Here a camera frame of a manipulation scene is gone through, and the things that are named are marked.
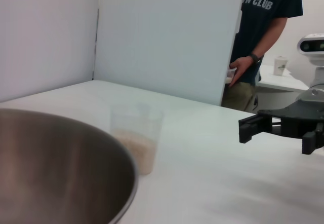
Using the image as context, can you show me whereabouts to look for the bystander hand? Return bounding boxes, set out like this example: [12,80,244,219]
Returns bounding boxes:
[229,56,255,88]

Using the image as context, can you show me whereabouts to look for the clear plastic measuring cup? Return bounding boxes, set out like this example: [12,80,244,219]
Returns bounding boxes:
[110,104,164,176]

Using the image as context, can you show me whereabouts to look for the small clear plastic container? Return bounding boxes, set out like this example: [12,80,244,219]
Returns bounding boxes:
[224,66,237,85]

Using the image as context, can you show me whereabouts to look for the takeaway drink cup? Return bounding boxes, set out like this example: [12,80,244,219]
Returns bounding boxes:
[274,55,289,77]

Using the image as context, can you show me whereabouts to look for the white uncooked rice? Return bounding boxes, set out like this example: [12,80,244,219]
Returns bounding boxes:
[112,127,158,175]

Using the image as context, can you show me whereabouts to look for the black wristwatch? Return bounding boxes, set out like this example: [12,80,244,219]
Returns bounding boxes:
[250,52,263,64]

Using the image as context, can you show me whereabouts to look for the white background table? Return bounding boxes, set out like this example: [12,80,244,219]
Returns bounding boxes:
[256,64,311,93]

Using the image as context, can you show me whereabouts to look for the white partition board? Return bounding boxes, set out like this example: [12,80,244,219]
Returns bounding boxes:
[91,0,247,106]

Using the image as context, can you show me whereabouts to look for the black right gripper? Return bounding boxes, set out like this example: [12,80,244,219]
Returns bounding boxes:
[238,99,324,155]

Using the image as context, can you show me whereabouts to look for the stainless steel mixing bowl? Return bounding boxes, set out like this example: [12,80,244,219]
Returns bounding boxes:
[0,108,139,224]

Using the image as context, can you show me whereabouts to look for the person in dark t-shirt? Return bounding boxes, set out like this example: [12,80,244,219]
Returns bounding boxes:
[221,0,304,114]

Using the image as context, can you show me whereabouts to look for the bystander bare forearm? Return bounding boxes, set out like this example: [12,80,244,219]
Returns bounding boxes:
[253,16,289,58]

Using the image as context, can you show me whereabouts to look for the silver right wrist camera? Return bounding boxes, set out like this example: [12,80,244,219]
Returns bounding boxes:
[297,32,324,88]

